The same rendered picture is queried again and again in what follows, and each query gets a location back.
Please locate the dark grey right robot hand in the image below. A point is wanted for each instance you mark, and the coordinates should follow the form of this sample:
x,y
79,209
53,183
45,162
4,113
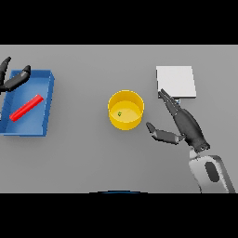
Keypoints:
x,y
188,125

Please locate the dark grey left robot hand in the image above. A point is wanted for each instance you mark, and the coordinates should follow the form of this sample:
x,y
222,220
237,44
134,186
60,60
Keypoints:
x,y
14,81

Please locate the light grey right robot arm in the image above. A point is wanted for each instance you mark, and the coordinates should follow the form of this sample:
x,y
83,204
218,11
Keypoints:
x,y
211,172

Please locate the red beaker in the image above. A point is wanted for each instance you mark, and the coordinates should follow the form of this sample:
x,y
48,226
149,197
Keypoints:
x,y
26,108

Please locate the pale square measuring scale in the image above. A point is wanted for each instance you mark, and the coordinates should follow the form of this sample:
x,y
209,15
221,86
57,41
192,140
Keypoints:
x,y
176,81

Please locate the yellow bowl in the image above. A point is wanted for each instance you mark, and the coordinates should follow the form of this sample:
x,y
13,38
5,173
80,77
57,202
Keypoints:
x,y
125,110

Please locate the green nut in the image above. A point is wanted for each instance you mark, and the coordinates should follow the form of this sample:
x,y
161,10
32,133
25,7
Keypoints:
x,y
119,114

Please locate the blue tray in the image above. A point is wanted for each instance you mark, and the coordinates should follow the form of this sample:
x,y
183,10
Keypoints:
x,y
29,103

